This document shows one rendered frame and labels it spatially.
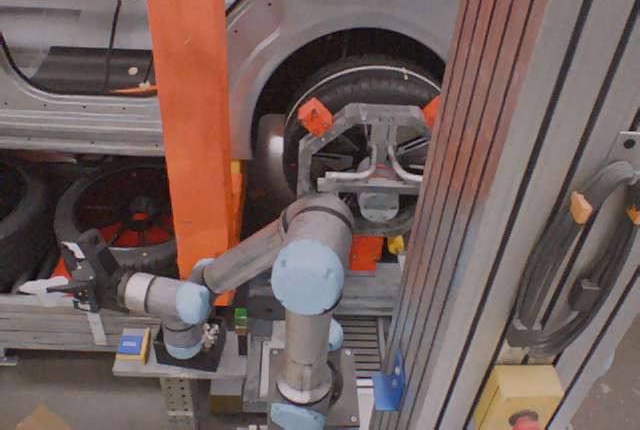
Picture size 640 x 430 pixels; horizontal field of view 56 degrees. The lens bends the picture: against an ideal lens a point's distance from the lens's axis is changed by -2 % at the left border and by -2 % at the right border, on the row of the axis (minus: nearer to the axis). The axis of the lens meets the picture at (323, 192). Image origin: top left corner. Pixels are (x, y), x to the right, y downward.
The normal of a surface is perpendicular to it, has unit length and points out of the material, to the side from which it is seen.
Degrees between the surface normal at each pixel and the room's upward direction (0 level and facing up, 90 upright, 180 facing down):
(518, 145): 90
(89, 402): 0
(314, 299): 82
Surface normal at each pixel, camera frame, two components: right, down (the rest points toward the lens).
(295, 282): -0.19, 0.51
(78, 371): 0.07, -0.77
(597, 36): 0.04, 0.65
